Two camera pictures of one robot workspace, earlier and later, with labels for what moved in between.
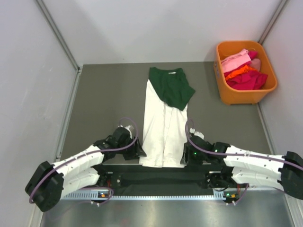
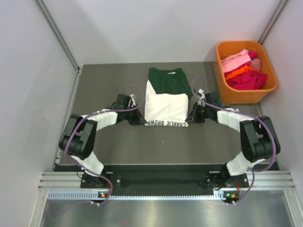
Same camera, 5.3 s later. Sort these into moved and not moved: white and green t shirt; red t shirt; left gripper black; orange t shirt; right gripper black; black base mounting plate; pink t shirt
Moved: left gripper black; white and green t shirt; right gripper black
Not moved: orange t shirt; red t shirt; black base mounting plate; pink t shirt
